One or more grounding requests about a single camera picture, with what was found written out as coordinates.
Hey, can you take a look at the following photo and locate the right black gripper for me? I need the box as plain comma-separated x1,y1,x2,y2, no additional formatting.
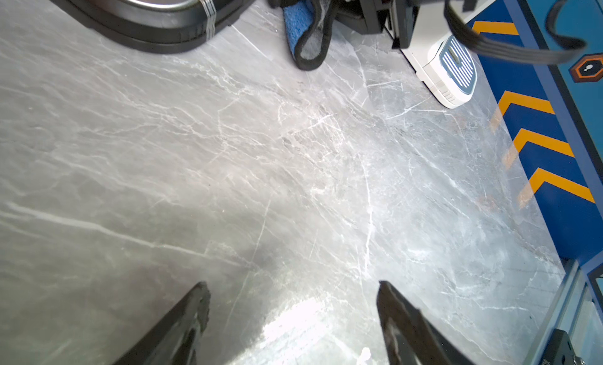
336,0,419,49

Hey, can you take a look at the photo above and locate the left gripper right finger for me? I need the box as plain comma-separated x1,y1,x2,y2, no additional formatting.
376,280,472,365

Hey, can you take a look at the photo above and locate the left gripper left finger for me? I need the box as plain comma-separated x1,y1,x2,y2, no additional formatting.
115,282,210,365

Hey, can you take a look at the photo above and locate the grey wiping cloth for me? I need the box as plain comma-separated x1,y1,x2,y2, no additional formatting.
268,0,342,71

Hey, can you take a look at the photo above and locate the black coffee machine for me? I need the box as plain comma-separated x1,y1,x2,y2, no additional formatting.
50,0,256,54

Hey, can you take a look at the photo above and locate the white coffee machine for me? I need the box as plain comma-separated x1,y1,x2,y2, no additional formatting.
402,3,477,109

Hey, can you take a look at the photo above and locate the aluminium front rail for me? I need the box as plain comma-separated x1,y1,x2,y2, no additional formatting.
523,260,602,364

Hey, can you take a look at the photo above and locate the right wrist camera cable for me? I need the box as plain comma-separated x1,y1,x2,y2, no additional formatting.
442,0,590,65

